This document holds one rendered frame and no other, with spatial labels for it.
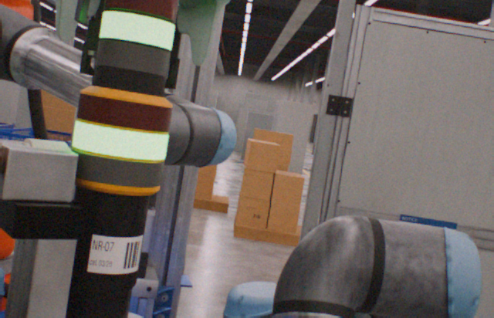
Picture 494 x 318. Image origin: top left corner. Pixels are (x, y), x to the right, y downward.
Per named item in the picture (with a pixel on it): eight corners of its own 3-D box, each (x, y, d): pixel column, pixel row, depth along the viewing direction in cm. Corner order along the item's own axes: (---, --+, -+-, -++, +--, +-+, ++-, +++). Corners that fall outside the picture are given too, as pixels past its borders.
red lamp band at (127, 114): (98, 125, 26) (102, 96, 26) (62, 114, 30) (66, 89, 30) (185, 136, 29) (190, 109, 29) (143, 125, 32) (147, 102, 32)
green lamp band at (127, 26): (117, 37, 27) (121, 9, 27) (88, 37, 29) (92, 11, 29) (184, 52, 29) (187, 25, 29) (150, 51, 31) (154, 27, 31)
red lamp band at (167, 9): (122, 7, 27) (126, -21, 27) (92, 10, 29) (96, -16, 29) (188, 24, 29) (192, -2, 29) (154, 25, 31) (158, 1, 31)
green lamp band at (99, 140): (93, 154, 26) (97, 126, 26) (59, 141, 30) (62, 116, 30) (181, 163, 29) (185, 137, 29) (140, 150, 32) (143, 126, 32)
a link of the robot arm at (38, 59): (7, 72, 105) (225, 190, 81) (-54, 62, 96) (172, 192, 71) (26, 6, 103) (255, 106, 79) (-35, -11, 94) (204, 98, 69)
